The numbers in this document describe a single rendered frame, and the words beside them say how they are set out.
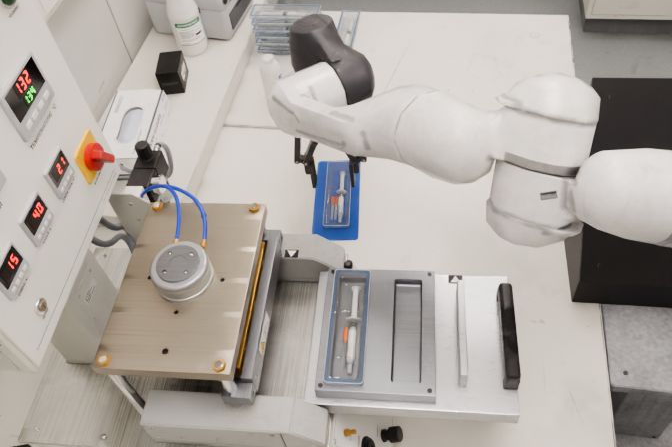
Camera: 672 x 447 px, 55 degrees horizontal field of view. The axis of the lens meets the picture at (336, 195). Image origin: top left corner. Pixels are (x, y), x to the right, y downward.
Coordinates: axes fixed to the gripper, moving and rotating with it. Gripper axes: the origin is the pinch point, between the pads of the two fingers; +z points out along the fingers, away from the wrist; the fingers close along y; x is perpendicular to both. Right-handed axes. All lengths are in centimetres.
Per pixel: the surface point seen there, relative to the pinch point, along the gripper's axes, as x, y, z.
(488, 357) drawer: -48, 26, -14
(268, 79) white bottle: 29.9, -17.3, -1.6
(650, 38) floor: 151, 125, 83
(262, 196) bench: 0.8, -16.8, 7.9
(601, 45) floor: 148, 103, 83
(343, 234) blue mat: -10.1, 2.1, 7.8
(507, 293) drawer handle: -40, 30, -18
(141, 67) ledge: 43, -55, 4
